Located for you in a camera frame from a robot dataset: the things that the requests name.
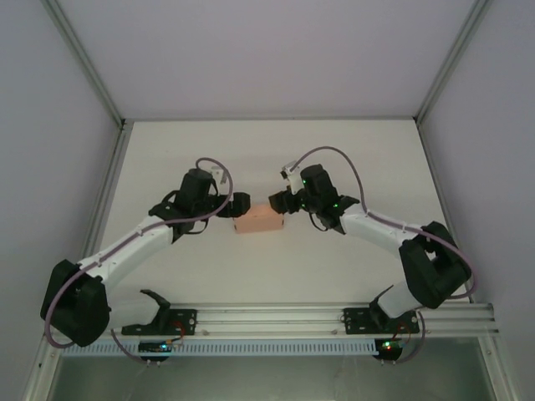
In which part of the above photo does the slotted grey cable duct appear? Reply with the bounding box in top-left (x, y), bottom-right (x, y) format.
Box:
top-left (83, 338), bottom-right (377, 357)

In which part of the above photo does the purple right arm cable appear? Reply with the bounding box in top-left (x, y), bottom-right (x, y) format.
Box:
top-left (285, 145), bottom-right (480, 365)

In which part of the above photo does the aluminium table side rail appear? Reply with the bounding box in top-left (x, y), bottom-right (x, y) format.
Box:
top-left (415, 118), bottom-right (477, 305)
top-left (65, 119), bottom-right (135, 277)

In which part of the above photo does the grey lower metal panel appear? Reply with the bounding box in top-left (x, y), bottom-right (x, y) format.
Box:
top-left (23, 333), bottom-right (517, 401)

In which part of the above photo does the aluminium frame post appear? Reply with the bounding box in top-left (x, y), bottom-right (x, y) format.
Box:
top-left (414, 0), bottom-right (497, 125)
top-left (40, 0), bottom-right (128, 131)

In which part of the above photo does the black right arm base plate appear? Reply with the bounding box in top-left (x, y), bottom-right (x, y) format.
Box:
top-left (342, 307), bottom-right (420, 337)

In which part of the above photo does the pink cardboard paper box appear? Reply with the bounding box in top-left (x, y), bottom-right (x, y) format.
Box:
top-left (232, 202), bottom-right (290, 236)

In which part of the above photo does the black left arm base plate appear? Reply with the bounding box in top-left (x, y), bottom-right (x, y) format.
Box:
top-left (120, 307), bottom-right (198, 337)

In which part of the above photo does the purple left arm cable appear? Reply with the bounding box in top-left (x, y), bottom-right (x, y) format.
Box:
top-left (43, 156), bottom-right (233, 365)

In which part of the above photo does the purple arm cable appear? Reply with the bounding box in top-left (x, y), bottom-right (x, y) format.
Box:
top-left (285, 145), bottom-right (480, 365)
top-left (43, 156), bottom-right (233, 365)

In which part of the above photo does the aluminium mounting rail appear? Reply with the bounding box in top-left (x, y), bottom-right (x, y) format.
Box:
top-left (108, 301), bottom-right (501, 336)

